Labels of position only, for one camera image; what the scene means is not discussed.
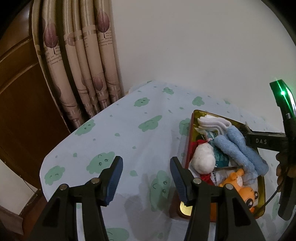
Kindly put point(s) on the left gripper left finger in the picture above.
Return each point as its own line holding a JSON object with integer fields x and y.
{"x": 58, "y": 220}

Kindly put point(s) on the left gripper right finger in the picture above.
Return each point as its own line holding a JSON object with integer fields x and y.
{"x": 234, "y": 220}

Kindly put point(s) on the orange squishy animal toy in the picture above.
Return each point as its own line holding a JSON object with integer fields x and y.
{"x": 248, "y": 195}

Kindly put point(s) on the light blue towel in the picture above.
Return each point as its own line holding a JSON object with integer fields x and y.
{"x": 233, "y": 144}

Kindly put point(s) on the wet wipes packet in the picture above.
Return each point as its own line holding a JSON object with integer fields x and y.
{"x": 222, "y": 160}

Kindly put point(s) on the white socks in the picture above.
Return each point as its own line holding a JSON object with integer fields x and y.
{"x": 213, "y": 124}

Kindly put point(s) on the person right hand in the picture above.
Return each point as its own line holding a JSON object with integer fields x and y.
{"x": 282, "y": 158}

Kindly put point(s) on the red gold toffee tin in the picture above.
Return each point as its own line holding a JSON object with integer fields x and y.
{"x": 217, "y": 175}

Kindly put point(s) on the brown wooden cabinet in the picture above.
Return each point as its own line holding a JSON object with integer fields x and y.
{"x": 31, "y": 124}

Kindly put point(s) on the blue green cloud tablecloth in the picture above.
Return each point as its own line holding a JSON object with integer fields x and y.
{"x": 146, "y": 128}

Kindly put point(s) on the beige patterned curtain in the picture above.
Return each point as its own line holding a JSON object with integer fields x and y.
{"x": 74, "y": 45}

